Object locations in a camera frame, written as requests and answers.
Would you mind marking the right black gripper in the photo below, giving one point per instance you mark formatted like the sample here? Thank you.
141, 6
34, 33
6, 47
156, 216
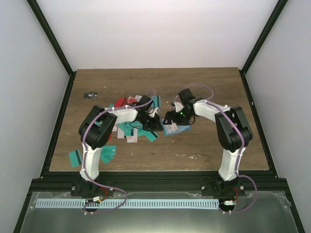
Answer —
168, 116

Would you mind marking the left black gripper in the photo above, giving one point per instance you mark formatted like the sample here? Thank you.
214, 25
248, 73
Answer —
154, 125

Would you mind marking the blue leather card holder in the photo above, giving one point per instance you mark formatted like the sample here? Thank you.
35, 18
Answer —
180, 129

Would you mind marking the teal striped card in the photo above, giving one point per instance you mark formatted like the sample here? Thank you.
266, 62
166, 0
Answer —
152, 136

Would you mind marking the white card red pattern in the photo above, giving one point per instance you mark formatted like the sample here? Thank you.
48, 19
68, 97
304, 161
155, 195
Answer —
171, 127

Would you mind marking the teal VIP card front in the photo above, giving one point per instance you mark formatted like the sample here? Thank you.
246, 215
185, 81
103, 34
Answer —
108, 153

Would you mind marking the teal vip card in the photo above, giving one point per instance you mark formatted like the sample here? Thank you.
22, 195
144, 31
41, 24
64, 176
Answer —
108, 153
128, 126

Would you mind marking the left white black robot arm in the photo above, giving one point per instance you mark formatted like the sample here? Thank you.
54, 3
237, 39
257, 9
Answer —
97, 128

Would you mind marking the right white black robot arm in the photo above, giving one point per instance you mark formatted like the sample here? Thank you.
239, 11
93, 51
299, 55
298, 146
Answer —
233, 130

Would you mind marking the teal VIP card centre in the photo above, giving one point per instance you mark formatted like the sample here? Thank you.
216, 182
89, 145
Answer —
128, 126

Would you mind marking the teal card with stripe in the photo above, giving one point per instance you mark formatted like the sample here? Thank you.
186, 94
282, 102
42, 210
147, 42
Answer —
157, 101

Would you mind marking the white blossom card under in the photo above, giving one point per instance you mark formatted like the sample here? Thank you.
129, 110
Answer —
132, 139

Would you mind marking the red card black stripe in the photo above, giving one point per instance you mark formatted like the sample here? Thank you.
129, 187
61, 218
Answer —
120, 102

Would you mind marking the small black card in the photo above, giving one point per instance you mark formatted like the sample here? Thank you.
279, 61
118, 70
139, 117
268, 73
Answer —
90, 95

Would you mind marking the teal striped card left edge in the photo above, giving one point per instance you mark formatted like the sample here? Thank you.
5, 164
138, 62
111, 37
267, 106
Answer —
75, 158

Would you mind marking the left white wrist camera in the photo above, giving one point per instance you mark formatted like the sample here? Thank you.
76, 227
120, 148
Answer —
154, 112

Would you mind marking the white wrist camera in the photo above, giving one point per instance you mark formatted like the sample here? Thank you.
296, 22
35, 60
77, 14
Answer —
177, 106
154, 112

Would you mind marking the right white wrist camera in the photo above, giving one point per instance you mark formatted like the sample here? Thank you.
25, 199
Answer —
177, 106

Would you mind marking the black aluminium frame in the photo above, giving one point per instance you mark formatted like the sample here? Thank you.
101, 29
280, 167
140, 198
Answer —
157, 181

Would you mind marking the light blue slotted rail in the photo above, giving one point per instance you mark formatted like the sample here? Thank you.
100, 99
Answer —
129, 204

